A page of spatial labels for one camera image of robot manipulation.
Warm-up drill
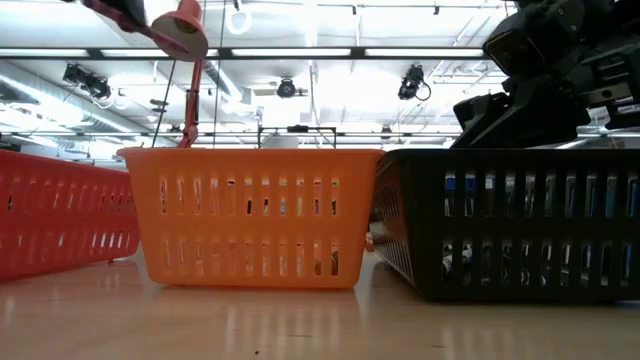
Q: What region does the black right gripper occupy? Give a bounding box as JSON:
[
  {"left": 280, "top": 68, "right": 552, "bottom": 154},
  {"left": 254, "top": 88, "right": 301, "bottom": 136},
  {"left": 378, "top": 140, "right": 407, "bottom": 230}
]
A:
[{"left": 452, "top": 42, "right": 640, "bottom": 149}]

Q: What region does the black crayon grey wrapper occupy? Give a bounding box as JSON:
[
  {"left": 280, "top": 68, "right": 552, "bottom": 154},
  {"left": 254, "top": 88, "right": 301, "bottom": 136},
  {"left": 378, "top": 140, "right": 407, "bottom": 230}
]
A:
[{"left": 442, "top": 247, "right": 474, "bottom": 276}]

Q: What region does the orange plastic basket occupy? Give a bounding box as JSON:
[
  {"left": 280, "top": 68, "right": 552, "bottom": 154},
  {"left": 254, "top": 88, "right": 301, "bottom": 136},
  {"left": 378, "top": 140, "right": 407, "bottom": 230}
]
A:
[{"left": 117, "top": 147, "right": 386, "bottom": 291}]

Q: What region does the black ceiling spotlight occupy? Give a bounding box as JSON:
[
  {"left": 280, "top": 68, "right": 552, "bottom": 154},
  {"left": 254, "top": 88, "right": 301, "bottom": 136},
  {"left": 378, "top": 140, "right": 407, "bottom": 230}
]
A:
[
  {"left": 62, "top": 63, "right": 112, "bottom": 100},
  {"left": 398, "top": 63, "right": 432, "bottom": 102},
  {"left": 276, "top": 77, "right": 298, "bottom": 100}
]

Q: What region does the black plastic basket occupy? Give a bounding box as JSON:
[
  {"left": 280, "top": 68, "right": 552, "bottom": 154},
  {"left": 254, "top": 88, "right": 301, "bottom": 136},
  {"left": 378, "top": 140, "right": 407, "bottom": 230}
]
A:
[{"left": 372, "top": 147, "right": 640, "bottom": 303}]

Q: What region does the red desk lamp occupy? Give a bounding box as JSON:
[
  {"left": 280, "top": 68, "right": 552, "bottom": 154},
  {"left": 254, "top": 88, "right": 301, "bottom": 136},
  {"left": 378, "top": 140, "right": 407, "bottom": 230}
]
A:
[{"left": 151, "top": 0, "right": 210, "bottom": 149}]

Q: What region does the red plastic basket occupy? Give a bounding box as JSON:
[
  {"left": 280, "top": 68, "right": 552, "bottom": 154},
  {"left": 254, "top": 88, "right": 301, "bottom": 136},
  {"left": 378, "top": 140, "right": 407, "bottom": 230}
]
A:
[{"left": 0, "top": 148, "right": 142, "bottom": 284}]

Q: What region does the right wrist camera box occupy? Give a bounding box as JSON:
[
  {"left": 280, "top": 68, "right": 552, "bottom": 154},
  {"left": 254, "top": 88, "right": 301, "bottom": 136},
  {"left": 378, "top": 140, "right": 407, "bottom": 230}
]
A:
[{"left": 482, "top": 0, "right": 586, "bottom": 76}]

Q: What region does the black lamp cable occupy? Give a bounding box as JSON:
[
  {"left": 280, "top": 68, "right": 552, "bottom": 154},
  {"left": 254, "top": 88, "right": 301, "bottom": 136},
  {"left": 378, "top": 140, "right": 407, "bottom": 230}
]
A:
[{"left": 151, "top": 59, "right": 178, "bottom": 149}]

